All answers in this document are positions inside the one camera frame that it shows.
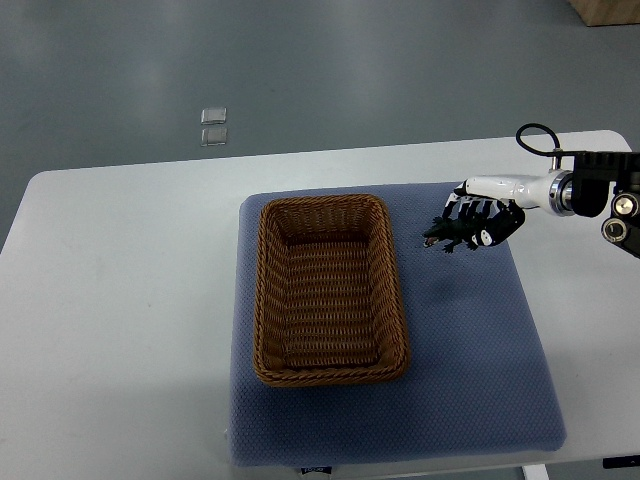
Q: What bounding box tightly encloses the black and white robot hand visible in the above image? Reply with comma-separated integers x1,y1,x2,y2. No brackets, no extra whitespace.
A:
441,170,572,249

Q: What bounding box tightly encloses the dark toy crocodile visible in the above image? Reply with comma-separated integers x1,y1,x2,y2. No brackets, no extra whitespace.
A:
423,217,479,254

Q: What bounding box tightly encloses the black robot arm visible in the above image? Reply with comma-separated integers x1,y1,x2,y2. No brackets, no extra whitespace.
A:
549,149,639,258

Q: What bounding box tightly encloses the brown wicker basket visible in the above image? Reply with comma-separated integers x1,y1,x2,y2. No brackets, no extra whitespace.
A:
253,194,410,388

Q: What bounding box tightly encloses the blue-grey padded mat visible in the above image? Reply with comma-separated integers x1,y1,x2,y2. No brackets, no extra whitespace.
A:
227,183,566,467

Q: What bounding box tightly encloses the upper metal floor plate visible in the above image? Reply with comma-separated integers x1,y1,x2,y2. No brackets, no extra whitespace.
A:
201,107,227,125

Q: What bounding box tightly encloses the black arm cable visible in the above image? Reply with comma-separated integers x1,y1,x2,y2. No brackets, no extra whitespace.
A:
515,123,561,158

